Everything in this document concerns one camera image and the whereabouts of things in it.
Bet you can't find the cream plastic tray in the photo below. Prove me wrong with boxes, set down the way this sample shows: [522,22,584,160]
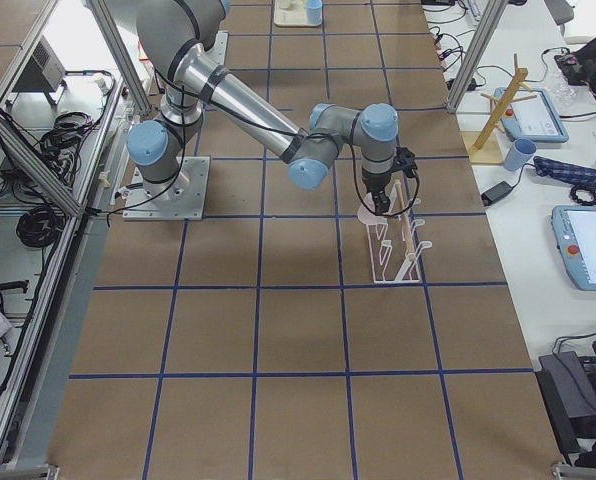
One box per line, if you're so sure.
[273,0,317,27]

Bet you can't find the blue cup on desk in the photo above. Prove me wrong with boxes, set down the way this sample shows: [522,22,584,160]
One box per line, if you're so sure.
[503,138,537,171]

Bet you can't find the white wire cup rack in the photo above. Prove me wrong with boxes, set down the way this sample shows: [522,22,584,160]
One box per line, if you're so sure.
[366,180,434,285]

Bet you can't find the light blue cup near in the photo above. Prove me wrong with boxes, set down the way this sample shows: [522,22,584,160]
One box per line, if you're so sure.
[305,0,323,26]

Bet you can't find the teach pendant near stand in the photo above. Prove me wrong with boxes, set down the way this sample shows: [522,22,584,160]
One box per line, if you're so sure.
[500,88,569,143]

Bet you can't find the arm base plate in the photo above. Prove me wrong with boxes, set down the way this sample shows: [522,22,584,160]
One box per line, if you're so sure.
[122,156,211,221]
[194,30,228,71]

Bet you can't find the blue checkered cloth case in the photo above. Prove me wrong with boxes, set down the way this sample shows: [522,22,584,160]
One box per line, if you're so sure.
[533,156,596,190]

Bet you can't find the cream plastic cup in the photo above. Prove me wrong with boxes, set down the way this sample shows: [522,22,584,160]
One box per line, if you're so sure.
[276,0,292,11]

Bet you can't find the black power adapter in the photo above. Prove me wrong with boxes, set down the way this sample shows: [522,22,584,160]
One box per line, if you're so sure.
[481,181,514,207]

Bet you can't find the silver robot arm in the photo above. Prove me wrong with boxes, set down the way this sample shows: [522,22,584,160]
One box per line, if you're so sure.
[135,1,398,216]

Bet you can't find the pink plastic cup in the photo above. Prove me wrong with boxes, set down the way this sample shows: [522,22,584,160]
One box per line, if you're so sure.
[357,205,387,227]

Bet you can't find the wooden mug tree stand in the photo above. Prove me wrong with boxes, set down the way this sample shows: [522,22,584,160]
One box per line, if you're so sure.
[463,55,537,165]

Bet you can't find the aluminium frame post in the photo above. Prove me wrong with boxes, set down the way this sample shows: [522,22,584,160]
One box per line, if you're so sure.
[446,0,507,113]

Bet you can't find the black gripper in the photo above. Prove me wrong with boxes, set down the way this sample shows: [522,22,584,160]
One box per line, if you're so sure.
[361,168,392,215]

